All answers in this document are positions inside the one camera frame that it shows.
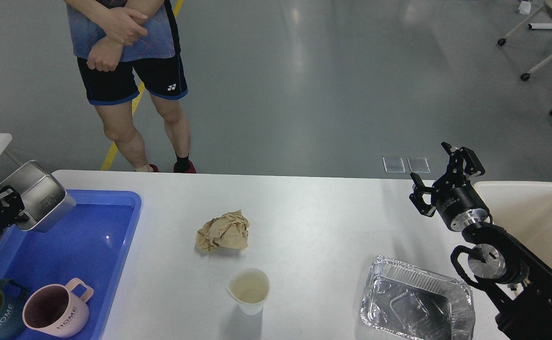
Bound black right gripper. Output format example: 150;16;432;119
409;142;491;232

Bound crumpled brown paper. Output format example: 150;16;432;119
196;210;250;252

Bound white paper cup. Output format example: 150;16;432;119
225;268;270;316

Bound blue plastic tray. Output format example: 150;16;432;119
0;190;142;340

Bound square stainless steel tin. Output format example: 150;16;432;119
0;161;77;233

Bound person in patterned shirt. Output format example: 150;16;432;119
66;0;196;173

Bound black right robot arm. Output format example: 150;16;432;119
409;142;552;340

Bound pink home mug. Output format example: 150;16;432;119
22;278;95;338

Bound beige plastic bin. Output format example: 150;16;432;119
474;181;552;269

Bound white wheeled chair base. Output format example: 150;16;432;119
497;0;552;117

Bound aluminium foil tray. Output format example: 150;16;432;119
359;255;475;340

